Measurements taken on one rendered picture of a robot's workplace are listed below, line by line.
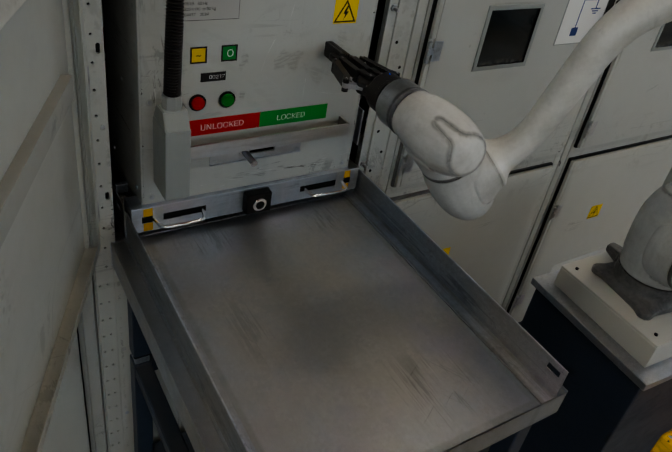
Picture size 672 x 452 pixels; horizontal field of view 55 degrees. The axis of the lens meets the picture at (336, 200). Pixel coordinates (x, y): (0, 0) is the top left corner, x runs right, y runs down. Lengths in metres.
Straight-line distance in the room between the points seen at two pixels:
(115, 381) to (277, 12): 0.95
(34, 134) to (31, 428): 0.43
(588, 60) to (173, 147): 0.71
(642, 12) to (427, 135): 0.38
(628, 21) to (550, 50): 0.66
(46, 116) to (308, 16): 0.54
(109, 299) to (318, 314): 0.48
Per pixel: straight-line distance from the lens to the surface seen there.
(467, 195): 1.15
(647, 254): 1.52
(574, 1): 1.76
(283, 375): 1.13
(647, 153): 2.47
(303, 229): 1.43
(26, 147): 0.93
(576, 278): 1.60
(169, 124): 1.14
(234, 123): 1.32
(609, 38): 1.13
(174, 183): 1.20
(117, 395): 1.72
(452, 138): 1.01
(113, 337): 1.56
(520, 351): 1.26
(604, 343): 1.56
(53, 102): 1.04
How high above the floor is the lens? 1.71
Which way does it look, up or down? 34 degrees down
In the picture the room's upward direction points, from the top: 10 degrees clockwise
